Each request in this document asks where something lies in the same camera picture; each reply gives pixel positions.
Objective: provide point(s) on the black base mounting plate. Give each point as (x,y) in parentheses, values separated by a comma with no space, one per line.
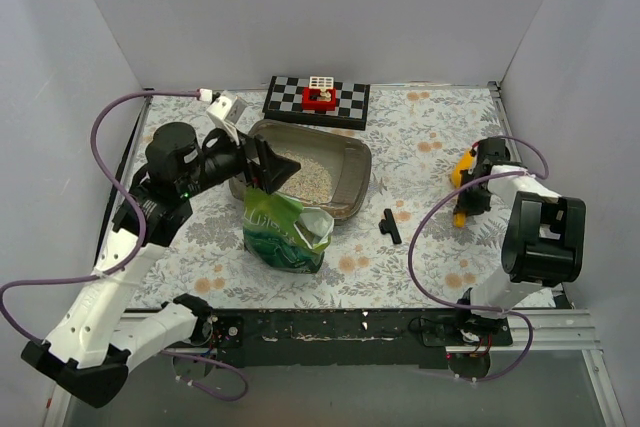
(343,337)

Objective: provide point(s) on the grey litter box tray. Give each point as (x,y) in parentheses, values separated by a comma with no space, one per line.
(335,169)

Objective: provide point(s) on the white grid toy piece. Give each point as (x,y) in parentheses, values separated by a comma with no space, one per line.
(321,82)

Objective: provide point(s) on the aluminium frame rail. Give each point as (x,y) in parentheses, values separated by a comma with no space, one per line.
(563,333)

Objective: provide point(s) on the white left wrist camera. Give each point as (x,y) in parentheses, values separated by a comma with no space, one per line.
(225,111)

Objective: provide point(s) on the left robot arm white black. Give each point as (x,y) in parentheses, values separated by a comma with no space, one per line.
(86,354)

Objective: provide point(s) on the black T-shaped plastic piece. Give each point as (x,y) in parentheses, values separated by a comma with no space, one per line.
(388,226)

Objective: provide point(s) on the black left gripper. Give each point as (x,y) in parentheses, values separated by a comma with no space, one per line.
(251,161)

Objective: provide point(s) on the black white checkerboard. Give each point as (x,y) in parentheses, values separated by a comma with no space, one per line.
(284,97)

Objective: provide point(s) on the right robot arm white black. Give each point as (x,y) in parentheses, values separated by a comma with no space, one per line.
(542,245)

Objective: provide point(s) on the red toy block box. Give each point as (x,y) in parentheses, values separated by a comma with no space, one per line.
(318,100)

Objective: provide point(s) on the floral table mat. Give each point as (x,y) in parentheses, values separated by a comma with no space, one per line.
(416,137)

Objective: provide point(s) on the cat litter granules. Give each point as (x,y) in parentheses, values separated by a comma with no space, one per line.
(312,184)

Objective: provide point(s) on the green litter bag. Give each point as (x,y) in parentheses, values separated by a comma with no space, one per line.
(285,234)

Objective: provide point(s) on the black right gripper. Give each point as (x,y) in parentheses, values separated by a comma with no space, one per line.
(470,198)

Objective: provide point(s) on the yellow plastic litter scoop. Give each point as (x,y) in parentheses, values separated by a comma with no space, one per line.
(456,177)

